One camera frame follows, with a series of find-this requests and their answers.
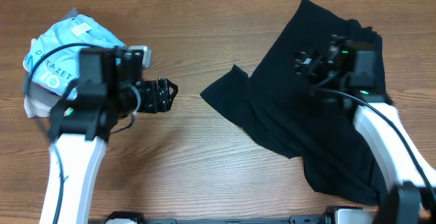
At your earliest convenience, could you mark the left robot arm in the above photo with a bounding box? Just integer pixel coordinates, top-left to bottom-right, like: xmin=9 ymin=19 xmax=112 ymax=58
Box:
xmin=40 ymin=44 xmax=178 ymax=223

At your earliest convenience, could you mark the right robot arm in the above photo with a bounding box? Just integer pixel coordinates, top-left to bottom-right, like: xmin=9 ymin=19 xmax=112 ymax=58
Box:
xmin=295 ymin=35 xmax=435 ymax=223

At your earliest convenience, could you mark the grey folded garment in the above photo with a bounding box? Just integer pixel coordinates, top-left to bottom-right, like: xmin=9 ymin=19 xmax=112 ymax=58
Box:
xmin=21 ymin=7 xmax=81 ymax=108

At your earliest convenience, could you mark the black t-shirt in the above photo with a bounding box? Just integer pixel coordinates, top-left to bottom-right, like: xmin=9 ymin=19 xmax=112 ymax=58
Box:
xmin=201 ymin=0 xmax=388 ymax=206

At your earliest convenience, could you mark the light blue folded t-shirt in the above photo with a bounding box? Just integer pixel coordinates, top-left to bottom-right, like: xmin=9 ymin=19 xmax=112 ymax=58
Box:
xmin=24 ymin=14 xmax=125 ymax=95

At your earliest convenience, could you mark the white folded garment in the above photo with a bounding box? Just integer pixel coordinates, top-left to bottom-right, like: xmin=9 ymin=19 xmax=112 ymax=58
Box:
xmin=23 ymin=38 xmax=55 ymax=119

